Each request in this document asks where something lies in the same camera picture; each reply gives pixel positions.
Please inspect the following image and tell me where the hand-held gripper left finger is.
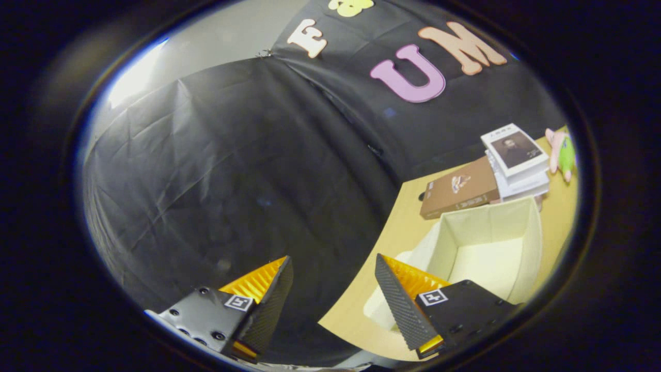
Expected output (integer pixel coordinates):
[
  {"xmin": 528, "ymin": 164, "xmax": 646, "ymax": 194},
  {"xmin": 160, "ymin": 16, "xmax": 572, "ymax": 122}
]
[{"xmin": 145, "ymin": 255, "xmax": 294, "ymax": 363}]

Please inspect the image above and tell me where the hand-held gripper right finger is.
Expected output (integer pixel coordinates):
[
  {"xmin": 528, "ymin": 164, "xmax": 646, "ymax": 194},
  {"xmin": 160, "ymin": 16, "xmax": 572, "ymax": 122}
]
[{"xmin": 374, "ymin": 253, "xmax": 518, "ymax": 361}]

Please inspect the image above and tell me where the grey fabric storage box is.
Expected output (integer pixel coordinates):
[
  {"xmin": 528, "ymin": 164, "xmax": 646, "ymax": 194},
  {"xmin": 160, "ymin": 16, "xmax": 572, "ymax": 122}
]
[{"xmin": 363, "ymin": 196, "xmax": 543, "ymax": 332}]

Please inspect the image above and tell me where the brown hardcover book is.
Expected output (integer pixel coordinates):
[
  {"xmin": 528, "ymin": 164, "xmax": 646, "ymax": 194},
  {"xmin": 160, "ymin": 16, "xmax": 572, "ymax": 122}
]
[{"xmin": 419, "ymin": 155, "xmax": 501, "ymax": 221}]

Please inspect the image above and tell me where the black backdrop cloth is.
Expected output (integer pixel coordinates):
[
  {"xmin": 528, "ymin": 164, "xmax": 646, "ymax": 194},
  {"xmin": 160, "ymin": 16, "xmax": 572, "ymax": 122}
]
[{"xmin": 83, "ymin": 0, "xmax": 569, "ymax": 365}]

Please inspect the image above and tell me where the plain white book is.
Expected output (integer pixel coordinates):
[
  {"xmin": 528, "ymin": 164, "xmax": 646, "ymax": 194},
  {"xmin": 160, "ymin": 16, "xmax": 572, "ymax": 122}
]
[
  {"xmin": 495, "ymin": 178, "xmax": 550, "ymax": 201},
  {"xmin": 485, "ymin": 151, "xmax": 550, "ymax": 191}
]

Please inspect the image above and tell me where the green and pink plush toy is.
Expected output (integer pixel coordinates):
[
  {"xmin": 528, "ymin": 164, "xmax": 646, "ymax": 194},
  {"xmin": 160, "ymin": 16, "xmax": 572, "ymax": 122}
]
[{"xmin": 545, "ymin": 128, "xmax": 577, "ymax": 183}]

